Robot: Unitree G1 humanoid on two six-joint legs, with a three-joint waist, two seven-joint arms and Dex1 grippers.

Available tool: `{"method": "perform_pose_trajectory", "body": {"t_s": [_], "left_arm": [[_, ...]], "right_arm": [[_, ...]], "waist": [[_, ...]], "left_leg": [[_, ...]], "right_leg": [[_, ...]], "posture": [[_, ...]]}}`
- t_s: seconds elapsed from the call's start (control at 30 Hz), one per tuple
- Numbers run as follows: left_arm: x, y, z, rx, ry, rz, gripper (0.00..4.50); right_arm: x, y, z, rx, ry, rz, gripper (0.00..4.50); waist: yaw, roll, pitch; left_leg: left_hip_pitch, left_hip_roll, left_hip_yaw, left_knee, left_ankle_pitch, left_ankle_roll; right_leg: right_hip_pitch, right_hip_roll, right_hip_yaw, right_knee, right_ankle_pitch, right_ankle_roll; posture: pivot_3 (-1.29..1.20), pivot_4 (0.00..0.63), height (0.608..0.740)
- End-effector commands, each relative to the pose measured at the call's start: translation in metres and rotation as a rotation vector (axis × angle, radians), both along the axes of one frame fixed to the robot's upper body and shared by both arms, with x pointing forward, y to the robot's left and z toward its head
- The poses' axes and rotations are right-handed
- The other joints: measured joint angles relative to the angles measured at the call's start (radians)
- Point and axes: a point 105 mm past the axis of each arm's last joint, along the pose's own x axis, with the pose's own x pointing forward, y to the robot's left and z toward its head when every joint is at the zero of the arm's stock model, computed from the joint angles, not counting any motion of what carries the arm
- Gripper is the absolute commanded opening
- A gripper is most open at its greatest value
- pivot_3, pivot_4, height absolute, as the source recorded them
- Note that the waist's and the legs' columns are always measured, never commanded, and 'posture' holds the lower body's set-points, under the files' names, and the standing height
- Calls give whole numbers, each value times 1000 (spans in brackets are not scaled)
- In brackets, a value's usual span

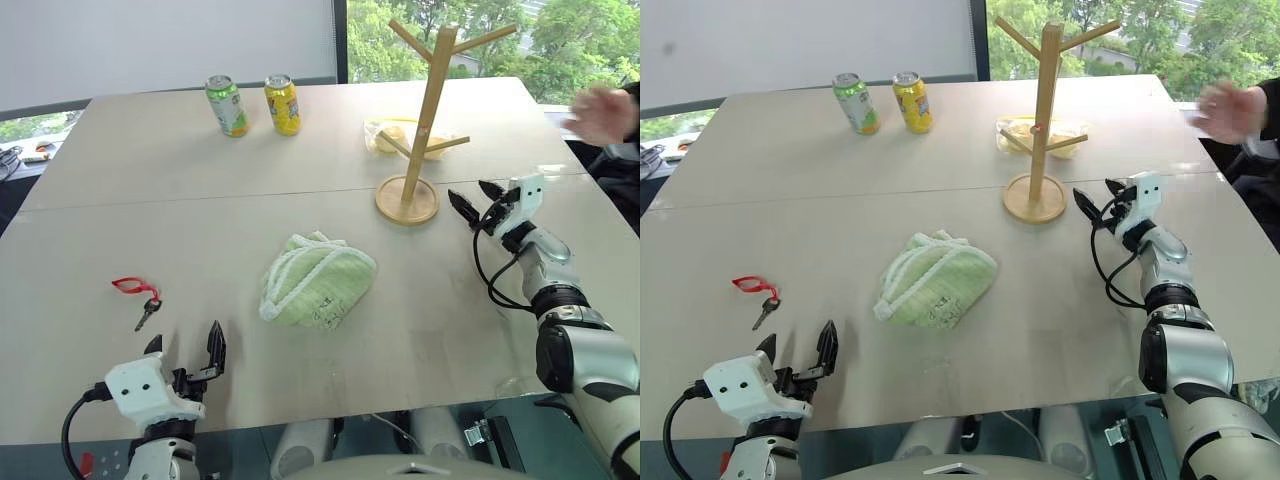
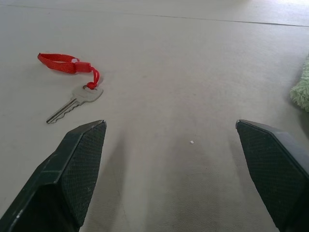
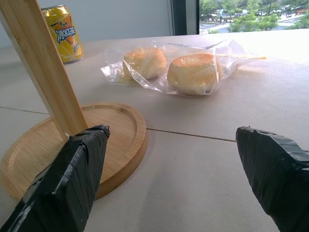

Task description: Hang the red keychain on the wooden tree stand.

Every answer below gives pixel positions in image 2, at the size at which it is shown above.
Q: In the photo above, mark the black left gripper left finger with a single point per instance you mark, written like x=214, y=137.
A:
x=65, y=174

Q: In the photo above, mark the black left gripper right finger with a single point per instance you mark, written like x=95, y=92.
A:
x=272, y=174

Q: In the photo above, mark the light green fluffy cloth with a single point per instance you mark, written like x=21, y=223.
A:
x=301, y=89

